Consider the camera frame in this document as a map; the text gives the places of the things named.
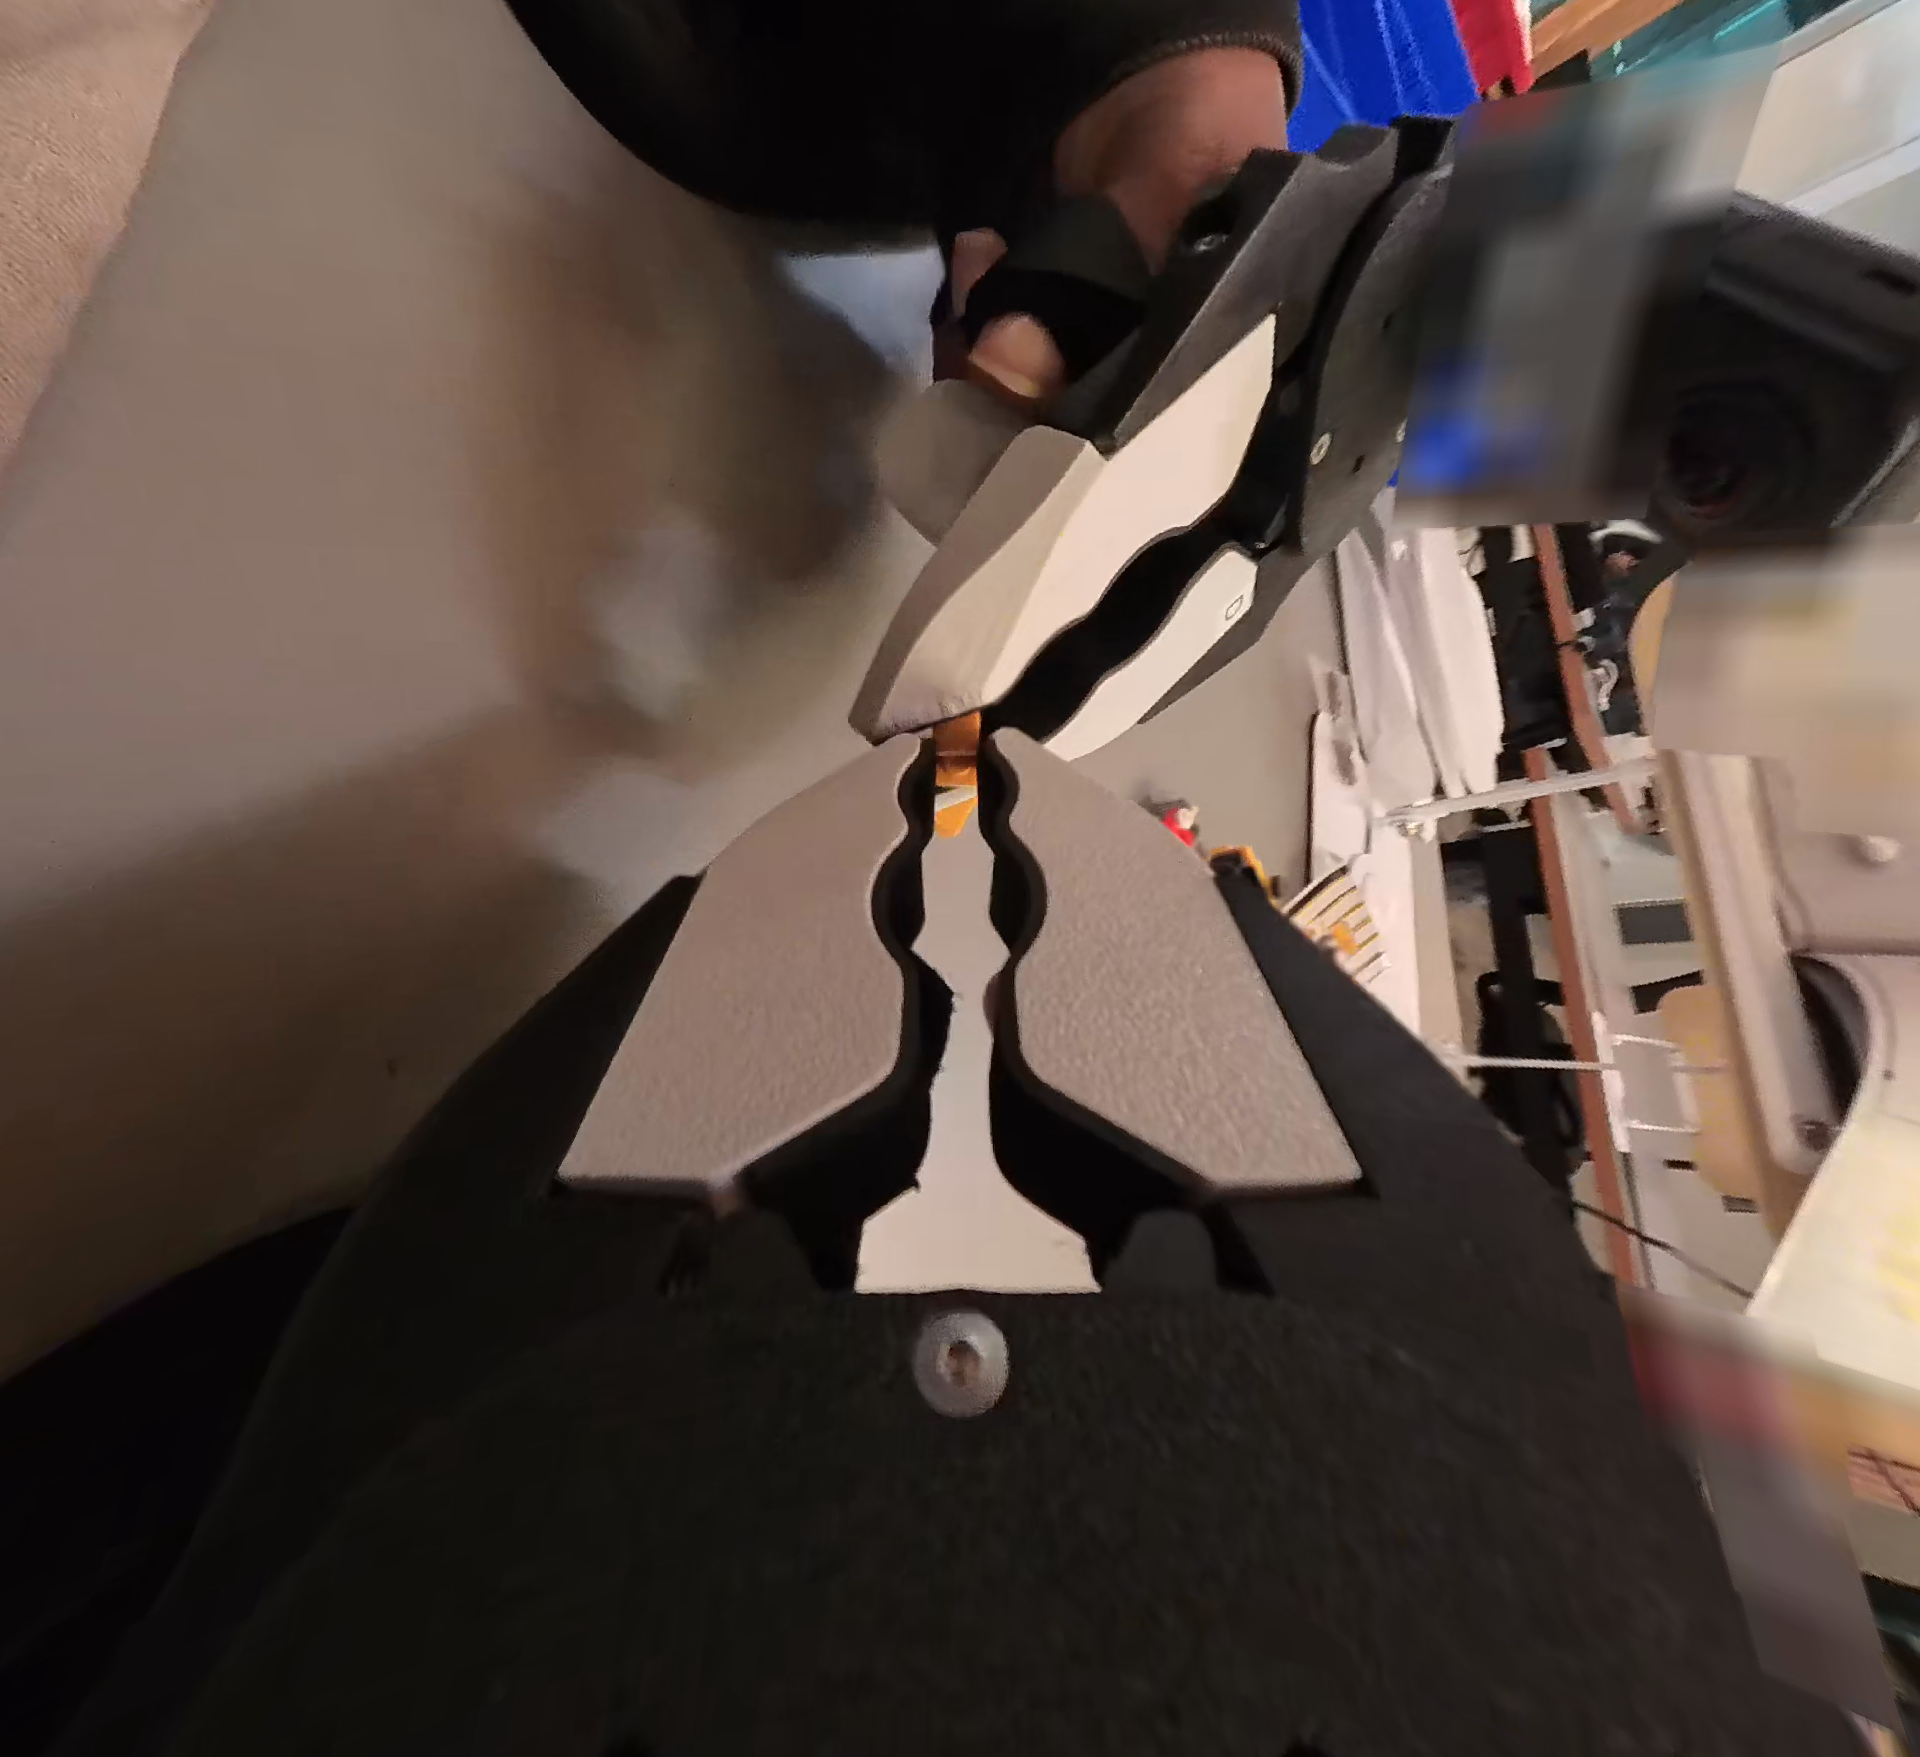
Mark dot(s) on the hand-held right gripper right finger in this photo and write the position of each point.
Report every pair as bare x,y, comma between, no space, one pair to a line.
1171,1038

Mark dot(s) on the person's left hand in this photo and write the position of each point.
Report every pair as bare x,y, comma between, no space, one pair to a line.
1184,130

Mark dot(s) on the beige shirt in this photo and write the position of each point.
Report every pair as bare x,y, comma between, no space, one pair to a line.
90,63

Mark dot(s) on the small orange lego plate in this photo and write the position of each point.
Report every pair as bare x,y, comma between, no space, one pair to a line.
957,811

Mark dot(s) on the lego sticker sheet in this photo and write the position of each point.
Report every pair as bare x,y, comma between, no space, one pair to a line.
1336,925

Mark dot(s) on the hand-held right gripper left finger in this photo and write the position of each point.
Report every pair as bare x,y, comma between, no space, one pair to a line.
750,1038

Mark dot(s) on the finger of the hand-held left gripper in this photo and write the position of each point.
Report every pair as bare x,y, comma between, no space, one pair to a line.
1184,648
1079,543

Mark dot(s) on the white paper scrap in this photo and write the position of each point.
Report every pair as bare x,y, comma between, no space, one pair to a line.
1424,648

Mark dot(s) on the yellow lego car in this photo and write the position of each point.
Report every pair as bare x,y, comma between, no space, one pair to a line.
1243,876

